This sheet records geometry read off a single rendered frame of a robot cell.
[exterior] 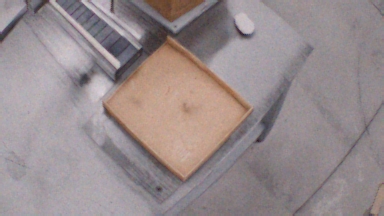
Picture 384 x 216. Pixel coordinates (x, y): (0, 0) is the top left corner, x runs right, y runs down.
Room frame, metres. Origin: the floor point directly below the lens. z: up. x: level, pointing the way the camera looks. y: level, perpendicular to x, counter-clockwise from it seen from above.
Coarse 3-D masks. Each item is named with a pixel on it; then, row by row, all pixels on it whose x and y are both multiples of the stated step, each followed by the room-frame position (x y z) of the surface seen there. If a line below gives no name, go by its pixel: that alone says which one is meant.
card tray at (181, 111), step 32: (160, 64) 0.73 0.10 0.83; (192, 64) 0.74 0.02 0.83; (128, 96) 0.63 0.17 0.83; (160, 96) 0.64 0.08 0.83; (192, 96) 0.65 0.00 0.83; (224, 96) 0.67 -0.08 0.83; (128, 128) 0.53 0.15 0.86; (160, 128) 0.55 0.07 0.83; (192, 128) 0.57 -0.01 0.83; (224, 128) 0.58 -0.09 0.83; (160, 160) 0.47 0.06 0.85; (192, 160) 0.48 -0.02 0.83
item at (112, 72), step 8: (80, 0) 0.93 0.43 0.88; (48, 8) 0.91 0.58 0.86; (56, 16) 0.87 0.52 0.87; (104, 16) 0.86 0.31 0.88; (64, 24) 0.83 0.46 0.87; (112, 24) 0.83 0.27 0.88; (72, 32) 0.80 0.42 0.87; (120, 32) 0.80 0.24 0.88; (80, 40) 0.77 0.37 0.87; (88, 48) 0.74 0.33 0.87; (96, 56) 0.72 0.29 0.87; (136, 56) 0.73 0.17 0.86; (104, 64) 0.69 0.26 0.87; (128, 64) 0.71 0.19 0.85; (112, 72) 0.67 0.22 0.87; (120, 72) 0.68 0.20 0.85
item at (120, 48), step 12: (60, 0) 0.93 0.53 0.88; (72, 0) 0.93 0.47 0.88; (72, 12) 0.88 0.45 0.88; (84, 12) 0.88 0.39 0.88; (84, 24) 0.83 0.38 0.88; (96, 24) 0.83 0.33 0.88; (108, 24) 0.83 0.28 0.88; (96, 36) 0.78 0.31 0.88; (108, 36) 0.78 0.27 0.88; (120, 36) 0.78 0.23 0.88; (108, 48) 0.74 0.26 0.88; (120, 48) 0.74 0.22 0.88; (132, 48) 0.75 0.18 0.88; (120, 60) 0.71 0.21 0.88
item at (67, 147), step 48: (96, 0) 0.96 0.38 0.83; (240, 0) 1.01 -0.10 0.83; (0, 48) 0.75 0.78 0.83; (48, 48) 0.76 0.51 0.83; (144, 48) 0.77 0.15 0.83; (192, 48) 0.79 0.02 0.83; (240, 48) 0.82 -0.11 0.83; (288, 48) 0.87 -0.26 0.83; (0, 96) 0.55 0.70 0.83; (48, 96) 0.59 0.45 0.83; (96, 96) 0.61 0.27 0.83; (0, 144) 0.37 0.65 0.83; (48, 144) 0.43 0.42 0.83; (96, 144) 0.47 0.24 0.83; (0, 192) 0.19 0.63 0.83; (48, 192) 0.26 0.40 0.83; (96, 192) 0.32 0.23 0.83; (144, 192) 0.37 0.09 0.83
